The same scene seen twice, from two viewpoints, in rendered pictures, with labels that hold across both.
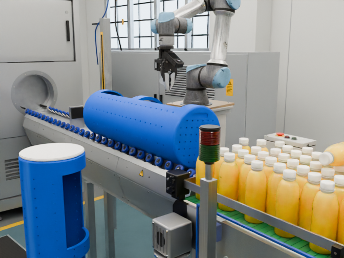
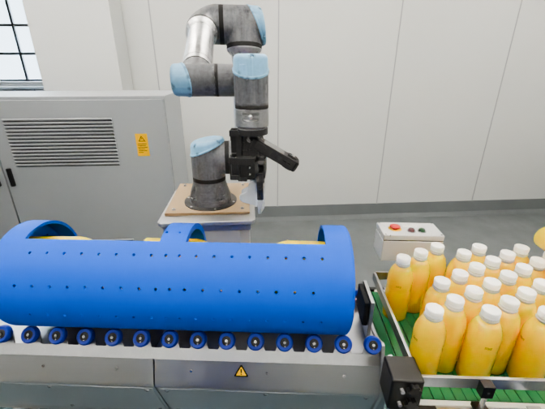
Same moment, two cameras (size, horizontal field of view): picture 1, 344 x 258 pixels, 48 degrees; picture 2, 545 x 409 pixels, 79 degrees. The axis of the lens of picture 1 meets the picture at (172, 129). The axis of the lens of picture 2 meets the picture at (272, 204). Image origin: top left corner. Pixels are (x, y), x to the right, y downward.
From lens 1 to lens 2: 1.46 m
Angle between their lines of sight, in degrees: 48
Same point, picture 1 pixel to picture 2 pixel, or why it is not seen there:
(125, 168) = (185, 374)
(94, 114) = (47, 299)
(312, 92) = (195, 130)
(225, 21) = not seen: hidden behind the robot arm
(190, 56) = (57, 104)
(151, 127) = (281, 299)
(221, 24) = not seen: hidden behind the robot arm
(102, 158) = (95, 372)
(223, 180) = (494, 351)
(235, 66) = (146, 115)
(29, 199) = not seen: outside the picture
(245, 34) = (102, 63)
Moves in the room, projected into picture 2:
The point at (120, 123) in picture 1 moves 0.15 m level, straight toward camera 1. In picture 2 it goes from (167, 304) to (216, 330)
